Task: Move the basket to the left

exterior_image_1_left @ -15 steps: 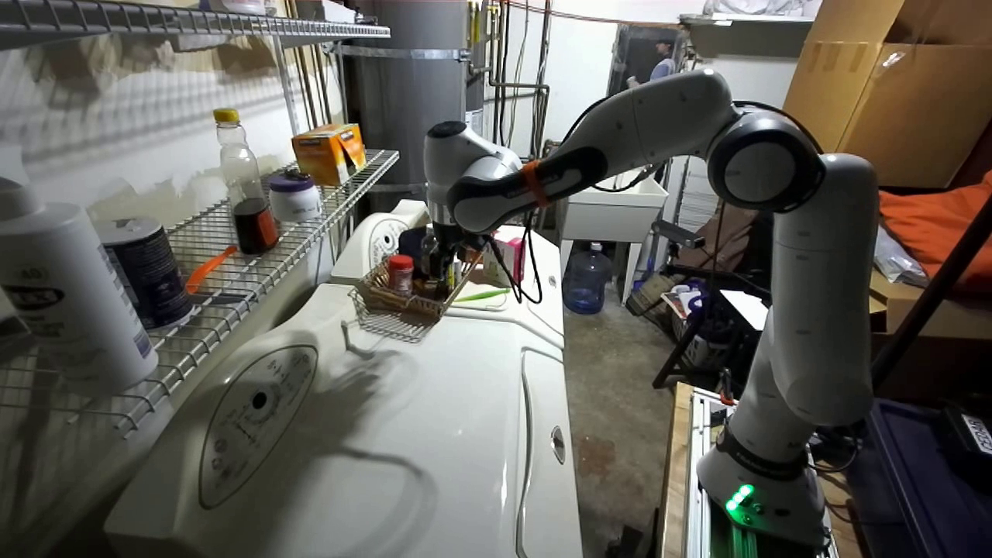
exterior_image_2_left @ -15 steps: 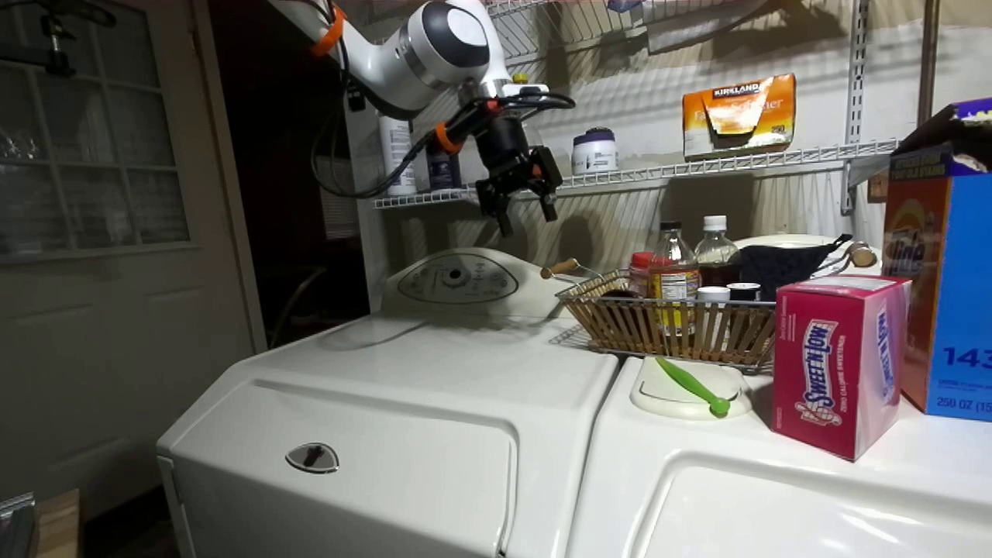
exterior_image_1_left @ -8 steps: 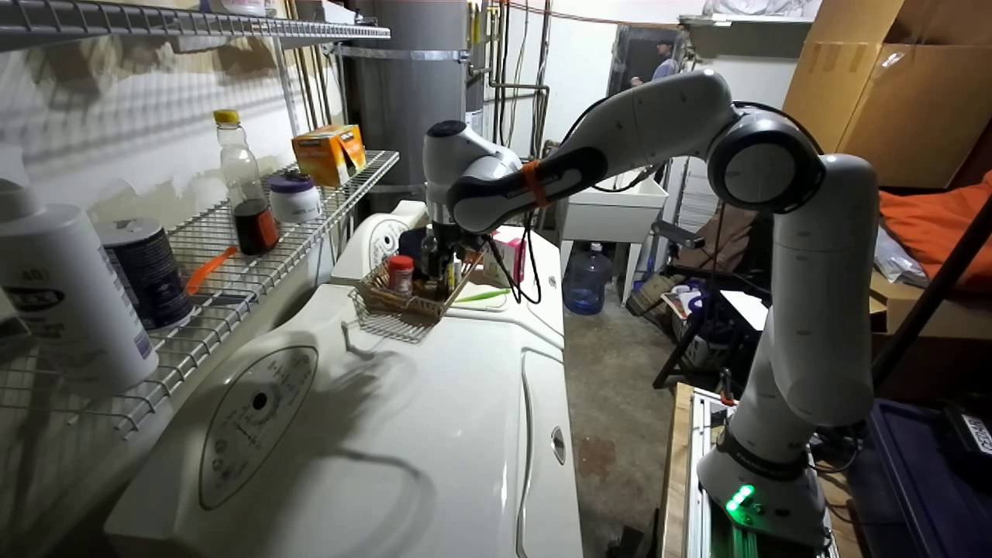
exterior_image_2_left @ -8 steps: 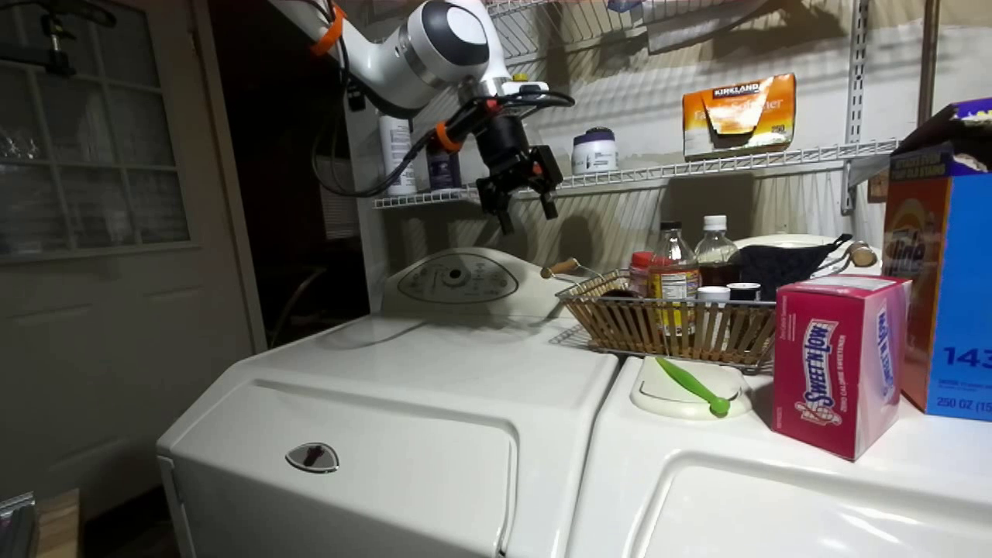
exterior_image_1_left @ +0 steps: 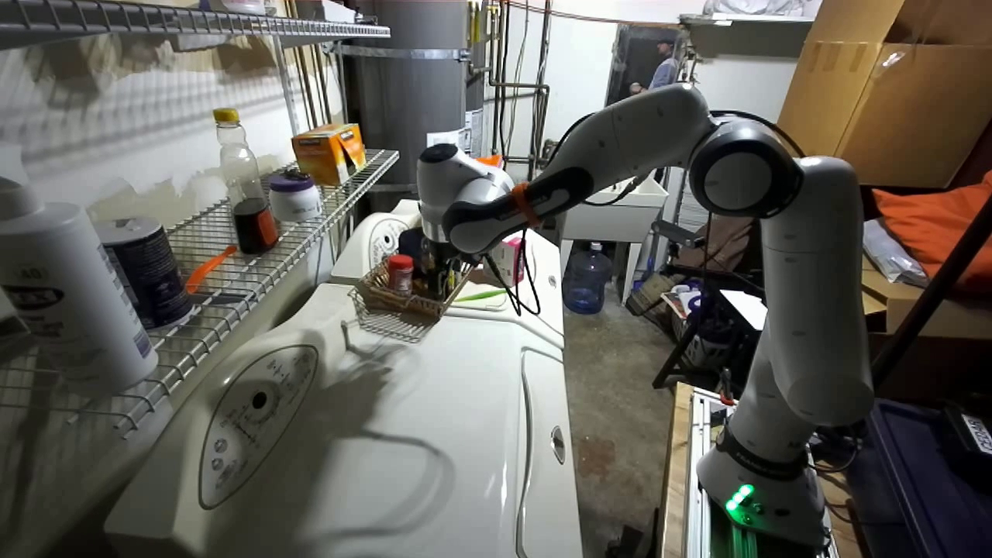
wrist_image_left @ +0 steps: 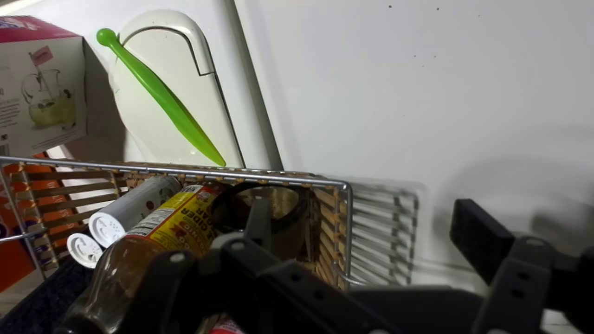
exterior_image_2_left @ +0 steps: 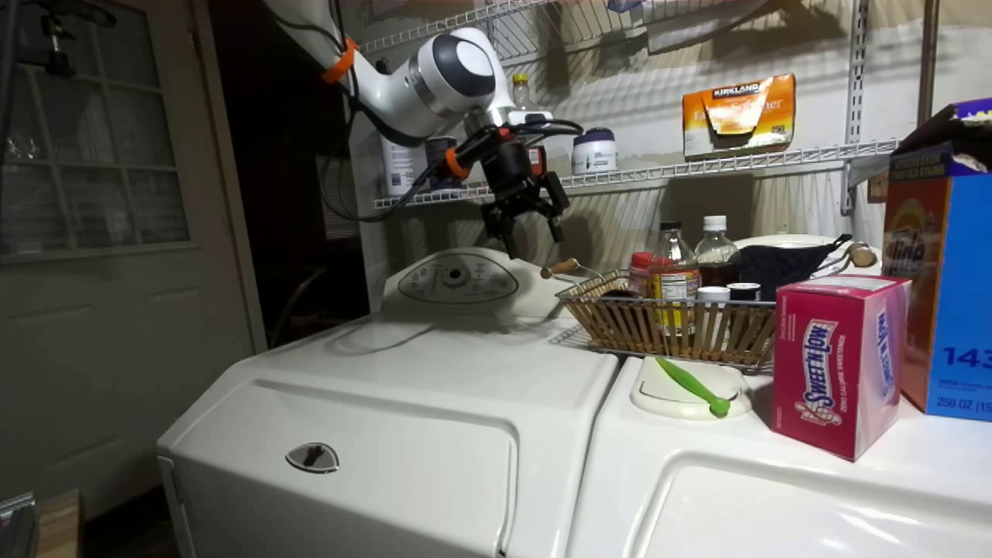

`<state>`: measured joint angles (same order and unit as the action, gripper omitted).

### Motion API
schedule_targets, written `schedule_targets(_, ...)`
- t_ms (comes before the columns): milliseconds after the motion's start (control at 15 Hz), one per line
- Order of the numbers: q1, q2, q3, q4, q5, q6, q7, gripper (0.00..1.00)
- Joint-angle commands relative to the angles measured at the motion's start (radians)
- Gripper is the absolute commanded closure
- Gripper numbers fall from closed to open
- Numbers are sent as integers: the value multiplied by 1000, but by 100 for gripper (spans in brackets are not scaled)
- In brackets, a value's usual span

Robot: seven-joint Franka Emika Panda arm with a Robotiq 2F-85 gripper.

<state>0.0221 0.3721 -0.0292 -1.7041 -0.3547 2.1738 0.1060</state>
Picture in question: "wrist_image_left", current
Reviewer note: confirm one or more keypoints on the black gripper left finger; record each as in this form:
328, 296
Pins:
259, 216

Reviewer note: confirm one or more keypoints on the small white cylinder can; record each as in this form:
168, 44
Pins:
85, 251

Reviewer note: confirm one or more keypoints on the dark blue knit cloth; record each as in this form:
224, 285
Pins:
44, 303

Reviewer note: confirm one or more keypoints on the clear vinegar bottle yellow label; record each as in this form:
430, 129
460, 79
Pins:
179, 225

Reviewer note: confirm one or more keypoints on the large white cylinder can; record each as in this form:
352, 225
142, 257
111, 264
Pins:
133, 207

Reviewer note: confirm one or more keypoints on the pink and white cardboard box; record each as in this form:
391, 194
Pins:
38, 94

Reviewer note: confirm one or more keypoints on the white rounded dispenser lid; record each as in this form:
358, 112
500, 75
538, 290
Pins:
150, 105

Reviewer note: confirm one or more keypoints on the green plastic stick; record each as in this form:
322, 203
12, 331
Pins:
164, 99

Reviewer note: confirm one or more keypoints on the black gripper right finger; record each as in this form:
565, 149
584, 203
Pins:
484, 242

